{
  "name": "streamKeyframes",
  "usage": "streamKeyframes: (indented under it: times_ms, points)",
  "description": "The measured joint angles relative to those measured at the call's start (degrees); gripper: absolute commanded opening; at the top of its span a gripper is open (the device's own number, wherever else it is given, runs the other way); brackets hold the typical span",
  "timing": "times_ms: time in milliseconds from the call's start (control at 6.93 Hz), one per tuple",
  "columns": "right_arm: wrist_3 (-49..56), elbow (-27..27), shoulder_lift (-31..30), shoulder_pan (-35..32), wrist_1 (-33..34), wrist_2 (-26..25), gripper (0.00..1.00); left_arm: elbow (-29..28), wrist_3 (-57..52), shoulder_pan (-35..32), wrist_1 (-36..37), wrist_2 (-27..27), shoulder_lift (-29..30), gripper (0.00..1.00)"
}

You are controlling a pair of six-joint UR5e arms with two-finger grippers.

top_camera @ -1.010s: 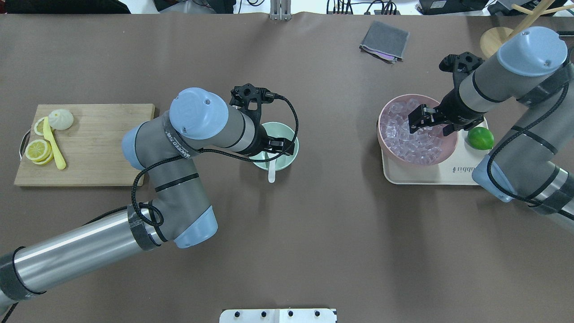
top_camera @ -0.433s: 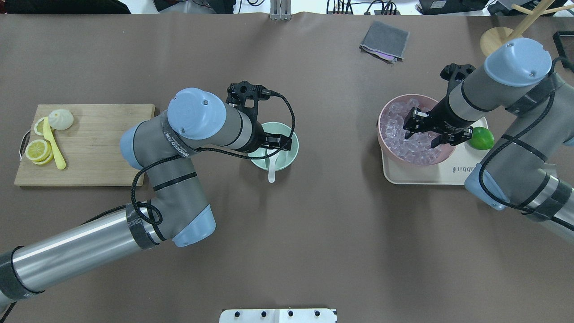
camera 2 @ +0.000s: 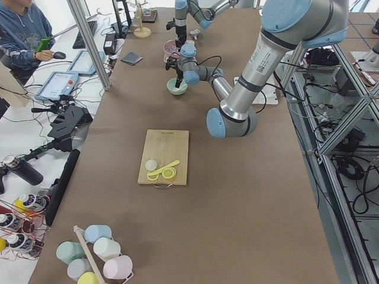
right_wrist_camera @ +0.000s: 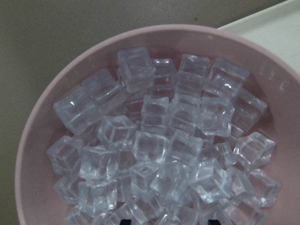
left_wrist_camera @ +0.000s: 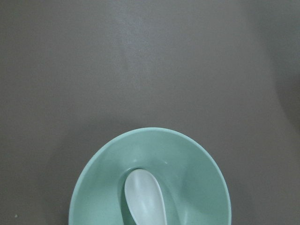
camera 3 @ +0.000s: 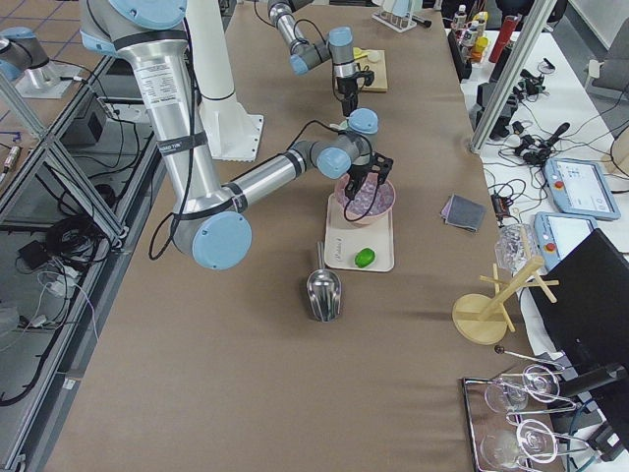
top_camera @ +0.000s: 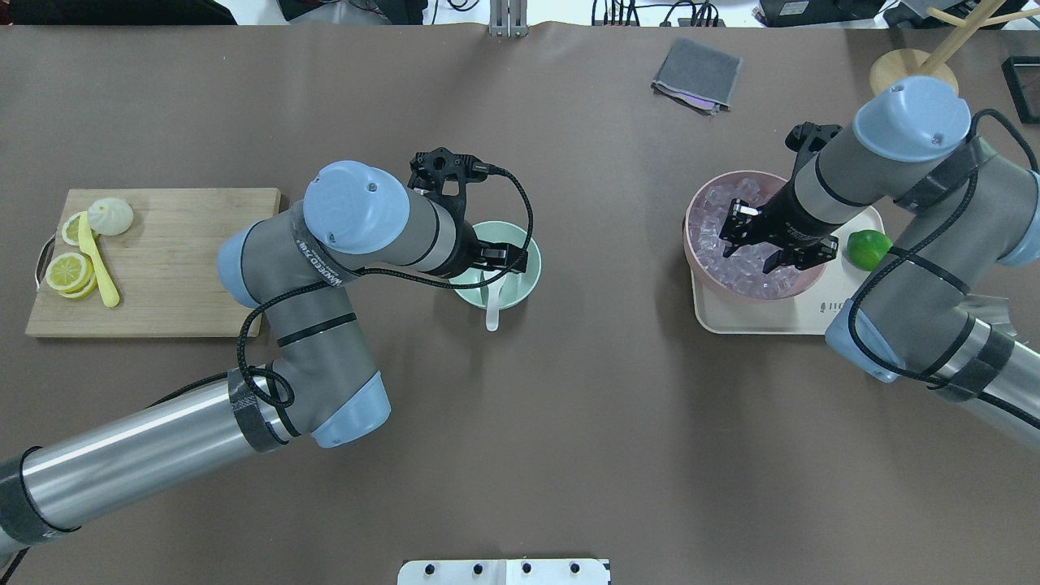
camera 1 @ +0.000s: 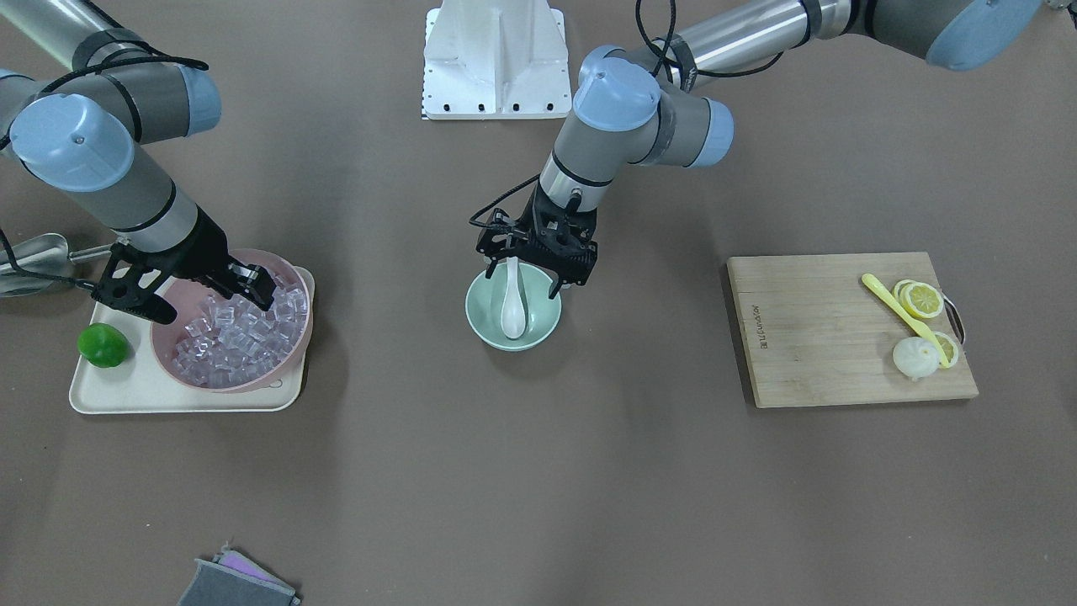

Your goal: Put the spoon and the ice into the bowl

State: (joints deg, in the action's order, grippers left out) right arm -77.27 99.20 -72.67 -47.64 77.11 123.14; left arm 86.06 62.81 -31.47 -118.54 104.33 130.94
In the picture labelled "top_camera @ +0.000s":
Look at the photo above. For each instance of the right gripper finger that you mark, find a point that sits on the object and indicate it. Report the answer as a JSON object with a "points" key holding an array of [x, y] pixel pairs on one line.
{"points": [[741, 227], [783, 257]]}

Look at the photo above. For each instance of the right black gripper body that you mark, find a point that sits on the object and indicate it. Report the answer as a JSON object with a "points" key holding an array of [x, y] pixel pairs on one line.
{"points": [[778, 223]]}

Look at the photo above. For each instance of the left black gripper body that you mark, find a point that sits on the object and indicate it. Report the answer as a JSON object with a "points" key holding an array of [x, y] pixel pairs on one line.
{"points": [[466, 245]]}

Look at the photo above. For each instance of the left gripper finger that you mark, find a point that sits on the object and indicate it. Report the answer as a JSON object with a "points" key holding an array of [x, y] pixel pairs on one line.
{"points": [[496, 268], [502, 254]]}

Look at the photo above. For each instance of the white ceramic spoon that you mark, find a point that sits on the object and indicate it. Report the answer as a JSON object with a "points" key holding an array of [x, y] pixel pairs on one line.
{"points": [[492, 305]]}

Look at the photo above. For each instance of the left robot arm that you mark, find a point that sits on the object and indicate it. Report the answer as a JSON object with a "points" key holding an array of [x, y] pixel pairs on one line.
{"points": [[353, 221]]}

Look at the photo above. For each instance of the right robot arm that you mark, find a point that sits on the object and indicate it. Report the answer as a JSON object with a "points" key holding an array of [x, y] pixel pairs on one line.
{"points": [[970, 182]]}

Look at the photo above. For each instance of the mint green bowl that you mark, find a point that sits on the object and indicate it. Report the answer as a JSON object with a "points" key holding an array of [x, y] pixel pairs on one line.
{"points": [[518, 286]]}

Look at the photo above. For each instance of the pile of clear ice cubes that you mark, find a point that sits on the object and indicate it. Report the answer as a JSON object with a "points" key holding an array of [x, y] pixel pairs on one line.
{"points": [[735, 272]]}

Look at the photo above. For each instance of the pink bowl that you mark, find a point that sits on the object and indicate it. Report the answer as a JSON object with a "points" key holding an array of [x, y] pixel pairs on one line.
{"points": [[699, 268]]}

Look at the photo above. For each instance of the metal ice scoop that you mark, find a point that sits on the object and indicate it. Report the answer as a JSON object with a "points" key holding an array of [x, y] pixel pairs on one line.
{"points": [[992, 310]]}

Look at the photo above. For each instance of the cream plastic tray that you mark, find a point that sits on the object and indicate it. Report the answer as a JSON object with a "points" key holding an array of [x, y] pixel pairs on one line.
{"points": [[808, 314]]}

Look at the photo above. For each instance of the green lime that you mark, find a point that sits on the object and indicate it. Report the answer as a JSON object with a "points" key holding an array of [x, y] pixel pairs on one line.
{"points": [[865, 249]]}

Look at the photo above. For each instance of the grey folded cloth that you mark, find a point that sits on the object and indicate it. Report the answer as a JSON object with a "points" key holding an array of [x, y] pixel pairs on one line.
{"points": [[699, 76]]}

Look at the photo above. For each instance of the wooden cup stand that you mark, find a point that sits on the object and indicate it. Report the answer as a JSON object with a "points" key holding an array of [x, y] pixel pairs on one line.
{"points": [[903, 63]]}

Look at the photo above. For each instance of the wooden cutting board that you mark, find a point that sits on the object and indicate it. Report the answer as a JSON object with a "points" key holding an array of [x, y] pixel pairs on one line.
{"points": [[164, 266]]}

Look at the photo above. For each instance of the white steamed bun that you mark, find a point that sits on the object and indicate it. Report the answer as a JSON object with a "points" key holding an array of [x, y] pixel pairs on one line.
{"points": [[110, 216]]}

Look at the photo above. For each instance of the yellow plastic knife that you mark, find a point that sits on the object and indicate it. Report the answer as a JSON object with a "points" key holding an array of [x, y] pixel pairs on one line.
{"points": [[88, 246]]}

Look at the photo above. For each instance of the bottom lemon slice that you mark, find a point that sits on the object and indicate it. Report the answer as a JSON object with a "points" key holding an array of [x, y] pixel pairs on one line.
{"points": [[82, 292]]}

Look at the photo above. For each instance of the lemon slice under knife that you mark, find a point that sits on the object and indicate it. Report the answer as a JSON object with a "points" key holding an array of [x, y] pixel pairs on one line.
{"points": [[71, 229]]}

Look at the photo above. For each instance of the top lemon slice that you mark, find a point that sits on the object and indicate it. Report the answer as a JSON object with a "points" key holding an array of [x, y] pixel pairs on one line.
{"points": [[69, 272]]}

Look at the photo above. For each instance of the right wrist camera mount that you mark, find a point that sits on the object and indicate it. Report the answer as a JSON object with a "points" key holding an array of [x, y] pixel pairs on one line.
{"points": [[807, 139]]}

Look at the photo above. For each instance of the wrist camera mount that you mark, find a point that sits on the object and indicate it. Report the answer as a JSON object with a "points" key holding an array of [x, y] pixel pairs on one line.
{"points": [[443, 176], [807, 139]]}

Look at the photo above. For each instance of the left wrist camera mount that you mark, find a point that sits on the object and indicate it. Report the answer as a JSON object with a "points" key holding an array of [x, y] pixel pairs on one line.
{"points": [[443, 176]]}

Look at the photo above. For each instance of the black frame tray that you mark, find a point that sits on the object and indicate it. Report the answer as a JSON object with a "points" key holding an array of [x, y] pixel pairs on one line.
{"points": [[1021, 73]]}

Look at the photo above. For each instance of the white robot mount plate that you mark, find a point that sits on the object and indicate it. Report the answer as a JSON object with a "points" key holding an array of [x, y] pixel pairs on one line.
{"points": [[506, 571]]}

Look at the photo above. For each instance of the metal board handle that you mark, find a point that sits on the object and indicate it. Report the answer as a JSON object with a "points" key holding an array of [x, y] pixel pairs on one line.
{"points": [[43, 259]]}

